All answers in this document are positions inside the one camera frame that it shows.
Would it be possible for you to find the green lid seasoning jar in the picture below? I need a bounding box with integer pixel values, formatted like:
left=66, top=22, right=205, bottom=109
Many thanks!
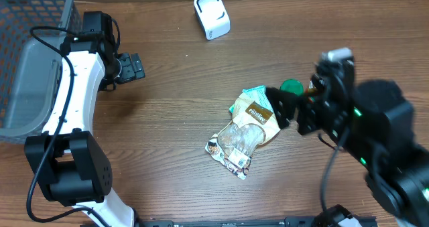
left=280, top=79, right=304, bottom=96

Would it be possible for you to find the yellow dish soap bottle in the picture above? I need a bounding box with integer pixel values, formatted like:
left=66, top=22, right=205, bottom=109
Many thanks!
left=304, top=81, right=320, bottom=98

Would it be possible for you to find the teal tissue pack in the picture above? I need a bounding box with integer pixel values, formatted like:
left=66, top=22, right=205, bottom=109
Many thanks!
left=229, top=85, right=273, bottom=118

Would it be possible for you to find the brown white snack bag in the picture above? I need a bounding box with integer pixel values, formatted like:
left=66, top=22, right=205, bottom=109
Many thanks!
left=205, top=108, right=280, bottom=179

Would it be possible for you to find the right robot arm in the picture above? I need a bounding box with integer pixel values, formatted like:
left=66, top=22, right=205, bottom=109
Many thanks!
left=265, top=60, right=428, bottom=226

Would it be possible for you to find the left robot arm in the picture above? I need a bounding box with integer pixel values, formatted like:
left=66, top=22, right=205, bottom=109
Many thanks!
left=24, top=11, right=145, bottom=226

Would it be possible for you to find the white barcode scanner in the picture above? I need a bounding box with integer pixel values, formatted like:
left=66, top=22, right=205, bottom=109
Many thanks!
left=193, top=0, right=231, bottom=40

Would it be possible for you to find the grey plastic shopping basket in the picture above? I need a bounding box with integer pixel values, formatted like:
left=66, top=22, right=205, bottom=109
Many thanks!
left=1, top=0, right=82, bottom=143

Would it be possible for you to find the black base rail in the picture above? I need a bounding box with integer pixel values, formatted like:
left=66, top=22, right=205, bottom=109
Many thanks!
left=80, top=204, right=379, bottom=227

